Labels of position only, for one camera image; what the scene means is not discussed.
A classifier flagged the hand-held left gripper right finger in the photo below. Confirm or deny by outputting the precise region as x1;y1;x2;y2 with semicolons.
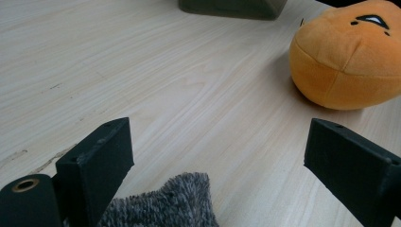
303;117;401;227

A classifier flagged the grey fuzzy cloth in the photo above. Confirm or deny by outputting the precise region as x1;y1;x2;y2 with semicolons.
96;171;220;227

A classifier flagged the orange plush toy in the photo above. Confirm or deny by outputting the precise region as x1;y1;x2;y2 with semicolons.
288;0;401;112

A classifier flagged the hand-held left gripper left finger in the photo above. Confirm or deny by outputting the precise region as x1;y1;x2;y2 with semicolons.
54;116;135;227

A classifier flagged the transparent storage box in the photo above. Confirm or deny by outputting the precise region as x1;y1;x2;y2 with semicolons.
178;0;288;22

